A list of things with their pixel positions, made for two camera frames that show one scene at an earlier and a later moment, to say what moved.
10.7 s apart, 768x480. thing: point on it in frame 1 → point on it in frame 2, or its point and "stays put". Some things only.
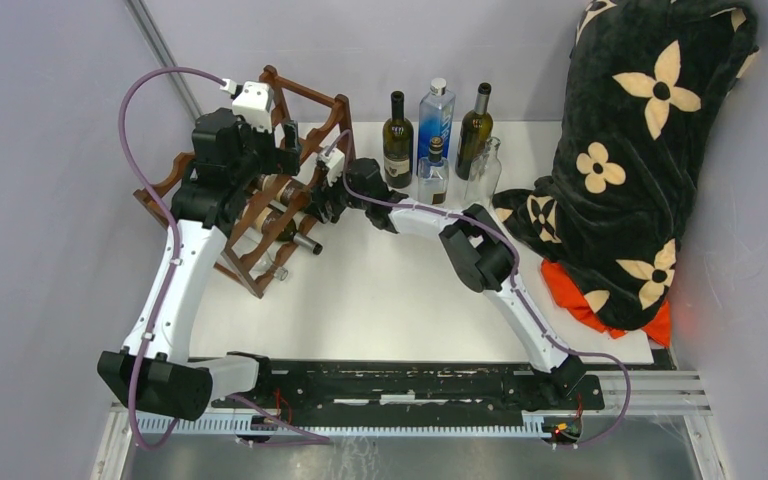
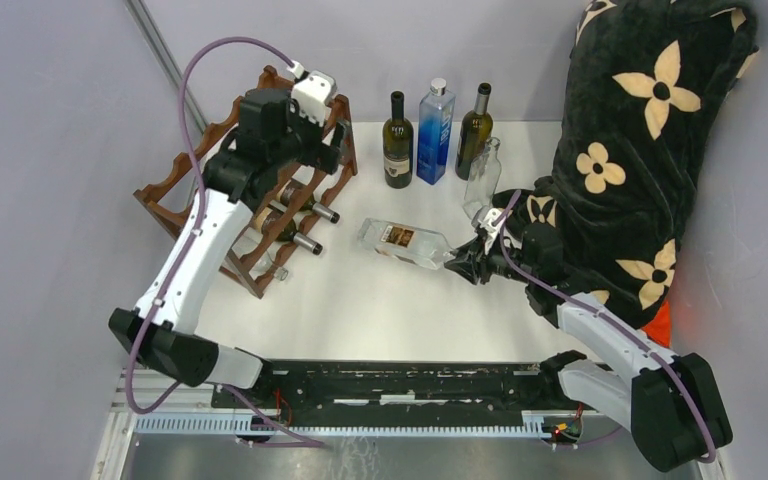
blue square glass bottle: (436, 119) stays put
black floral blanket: (645, 78) stays put
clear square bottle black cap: (433, 175) → (413, 244)
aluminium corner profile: (160, 49) stays put
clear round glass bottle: (485, 175) stays put
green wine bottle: (473, 134) stays put
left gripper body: (274, 160) → (322, 155)
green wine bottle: (398, 144) stays put
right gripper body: (338, 196) → (498, 262)
